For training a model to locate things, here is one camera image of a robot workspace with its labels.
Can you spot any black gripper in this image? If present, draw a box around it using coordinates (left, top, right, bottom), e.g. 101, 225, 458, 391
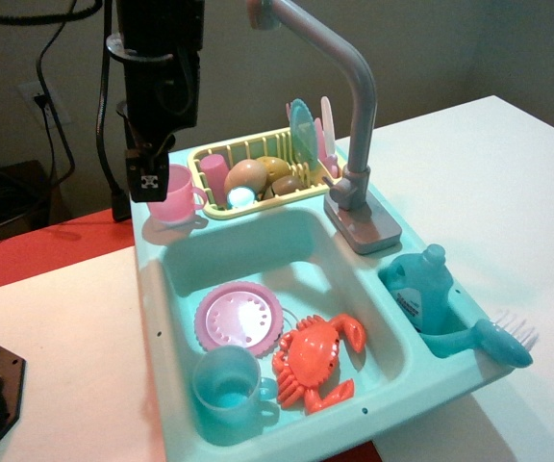
115, 47, 200, 203

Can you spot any pink plastic cup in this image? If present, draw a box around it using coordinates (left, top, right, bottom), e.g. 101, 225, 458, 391
148, 165, 208, 224

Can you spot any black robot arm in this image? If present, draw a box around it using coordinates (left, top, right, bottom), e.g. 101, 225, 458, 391
105, 1, 205, 202

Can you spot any pink cylinder cup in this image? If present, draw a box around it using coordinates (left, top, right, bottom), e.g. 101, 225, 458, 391
199, 154, 229, 208

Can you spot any teal toy sink unit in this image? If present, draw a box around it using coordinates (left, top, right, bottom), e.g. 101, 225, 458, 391
132, 129, 509, 461

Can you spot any blue plastic cup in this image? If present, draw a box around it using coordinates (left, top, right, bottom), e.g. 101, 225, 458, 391
191, 345, 277, 425

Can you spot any light blue round toy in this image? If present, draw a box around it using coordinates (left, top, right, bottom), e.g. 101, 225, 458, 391
227, 186, 256, 209

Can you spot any beige toy egg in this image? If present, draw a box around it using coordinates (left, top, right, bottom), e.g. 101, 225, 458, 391
224, 159, 266, 194

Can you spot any yellow dish rack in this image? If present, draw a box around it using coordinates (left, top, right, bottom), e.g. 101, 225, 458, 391
188, 128, 344, 220

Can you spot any yellow toy potato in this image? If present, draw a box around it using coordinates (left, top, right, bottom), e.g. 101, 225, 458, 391
257, 156, 290, 185

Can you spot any dark wooden furniture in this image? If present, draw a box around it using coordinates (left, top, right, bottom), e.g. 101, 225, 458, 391
0, 160, 71, 241

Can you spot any brown toy kiwi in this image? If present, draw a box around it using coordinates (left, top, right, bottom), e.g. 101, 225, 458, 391
263, 175, 306, 200

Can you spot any teal toy plate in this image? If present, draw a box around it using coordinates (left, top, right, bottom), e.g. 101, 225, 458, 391
290, 98, 318, 170

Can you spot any purple pink toy plate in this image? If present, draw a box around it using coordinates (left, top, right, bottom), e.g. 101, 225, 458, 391
194, 281, 284, 357

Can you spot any pink toy utensil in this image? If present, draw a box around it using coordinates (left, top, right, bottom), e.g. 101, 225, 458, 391
325, 153, 341, 178

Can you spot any grey toy faucet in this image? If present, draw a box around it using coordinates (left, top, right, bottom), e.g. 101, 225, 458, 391
246, 1, 402, 255

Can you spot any orange toy crab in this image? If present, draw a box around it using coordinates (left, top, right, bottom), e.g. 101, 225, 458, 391
271, 314, 366, 414

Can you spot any blue cleaner bottle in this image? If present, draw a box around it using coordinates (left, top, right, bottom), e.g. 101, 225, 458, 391
380, 244, 453, 335

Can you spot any blue dish brush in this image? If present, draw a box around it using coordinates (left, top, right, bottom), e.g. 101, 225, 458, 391
420, 312, 539, 369

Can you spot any black flexible hose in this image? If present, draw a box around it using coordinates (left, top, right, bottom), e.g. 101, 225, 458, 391
94, 0, 133, 223

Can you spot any white wall outlet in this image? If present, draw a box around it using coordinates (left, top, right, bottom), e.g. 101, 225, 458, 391
17, 81, 71, 129

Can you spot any black power cable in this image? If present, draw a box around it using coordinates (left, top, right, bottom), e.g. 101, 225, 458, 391
0, 0, 101, 193

